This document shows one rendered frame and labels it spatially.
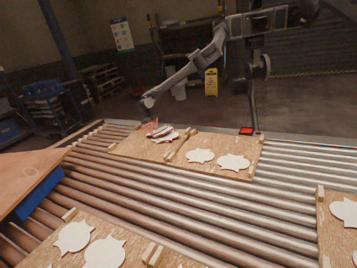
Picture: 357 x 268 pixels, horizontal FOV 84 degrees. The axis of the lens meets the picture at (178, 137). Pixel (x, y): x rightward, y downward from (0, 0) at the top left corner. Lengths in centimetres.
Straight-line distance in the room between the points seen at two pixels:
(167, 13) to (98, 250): 578
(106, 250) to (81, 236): 12
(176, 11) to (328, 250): 576
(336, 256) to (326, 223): 10
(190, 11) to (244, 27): 431
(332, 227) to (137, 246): 59
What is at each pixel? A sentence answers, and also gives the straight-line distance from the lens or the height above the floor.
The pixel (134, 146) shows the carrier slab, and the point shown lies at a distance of 124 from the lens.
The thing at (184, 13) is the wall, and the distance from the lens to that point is 593.
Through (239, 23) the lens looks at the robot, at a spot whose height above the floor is 147.
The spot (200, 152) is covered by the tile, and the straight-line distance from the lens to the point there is 103.
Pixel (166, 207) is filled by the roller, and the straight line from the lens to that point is 84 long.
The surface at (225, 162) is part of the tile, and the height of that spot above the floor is 95.
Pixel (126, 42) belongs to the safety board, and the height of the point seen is 136.
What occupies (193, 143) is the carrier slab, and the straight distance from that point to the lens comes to 113.
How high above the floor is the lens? 152
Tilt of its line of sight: 29 degrees down
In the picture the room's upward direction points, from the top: 11 degrees counter-clockwise
